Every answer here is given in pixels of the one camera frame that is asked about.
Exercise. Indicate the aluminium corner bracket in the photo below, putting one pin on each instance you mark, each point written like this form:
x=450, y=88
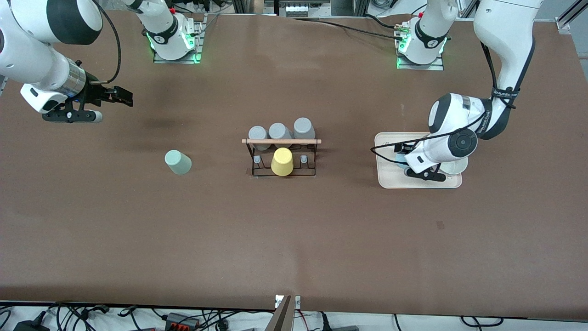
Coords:
x=563, y=25

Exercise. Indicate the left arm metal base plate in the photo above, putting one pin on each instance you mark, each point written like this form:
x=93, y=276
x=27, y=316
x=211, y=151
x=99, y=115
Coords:
x=438, y=66

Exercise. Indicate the white bowl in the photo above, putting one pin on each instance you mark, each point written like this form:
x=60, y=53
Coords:
x=459, y=168

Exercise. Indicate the beige rabbit print tray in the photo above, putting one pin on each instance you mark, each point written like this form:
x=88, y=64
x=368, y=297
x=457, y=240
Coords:
x=390, y=177

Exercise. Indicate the yellow cup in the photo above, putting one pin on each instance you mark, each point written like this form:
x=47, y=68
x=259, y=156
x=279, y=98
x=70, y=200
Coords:
x=282, y=162

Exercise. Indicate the grey cup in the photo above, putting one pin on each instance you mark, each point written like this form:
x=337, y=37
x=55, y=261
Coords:
x=279, y=131
x=303, y=126
x=258, y=134

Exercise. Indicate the pale green cup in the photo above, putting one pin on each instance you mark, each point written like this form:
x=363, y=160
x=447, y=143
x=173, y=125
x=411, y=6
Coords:
x=178, y=162

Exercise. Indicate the black power adapter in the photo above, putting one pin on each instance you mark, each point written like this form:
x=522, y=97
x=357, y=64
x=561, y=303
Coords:
x=32, y=326

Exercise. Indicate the light blue cup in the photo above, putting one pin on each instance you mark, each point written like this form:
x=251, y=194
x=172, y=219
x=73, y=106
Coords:
x=400, y=159

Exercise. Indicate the grey terminal block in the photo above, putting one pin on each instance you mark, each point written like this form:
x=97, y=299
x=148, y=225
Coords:
x=297, y=10

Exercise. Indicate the black orange power strip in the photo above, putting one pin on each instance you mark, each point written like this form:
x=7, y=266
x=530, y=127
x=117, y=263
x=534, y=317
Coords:
x=177, y=318

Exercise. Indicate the white mounting bracket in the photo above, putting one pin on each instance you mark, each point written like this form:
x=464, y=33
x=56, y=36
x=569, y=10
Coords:
x=297, y=302

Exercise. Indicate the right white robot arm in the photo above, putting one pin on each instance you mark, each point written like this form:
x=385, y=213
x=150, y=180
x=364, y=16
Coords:
x=27, y=55

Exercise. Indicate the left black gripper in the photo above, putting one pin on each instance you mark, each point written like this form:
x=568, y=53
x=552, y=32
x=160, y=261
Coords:
x=404, y=148

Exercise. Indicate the grey slanted mounting post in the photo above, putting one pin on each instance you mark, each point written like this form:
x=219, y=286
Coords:
x=281, y=317

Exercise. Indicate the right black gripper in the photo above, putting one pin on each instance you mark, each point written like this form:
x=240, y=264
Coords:
x=95, y=92

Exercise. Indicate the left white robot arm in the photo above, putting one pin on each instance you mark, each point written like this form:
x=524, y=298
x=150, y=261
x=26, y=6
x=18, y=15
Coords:
x=505, y=27

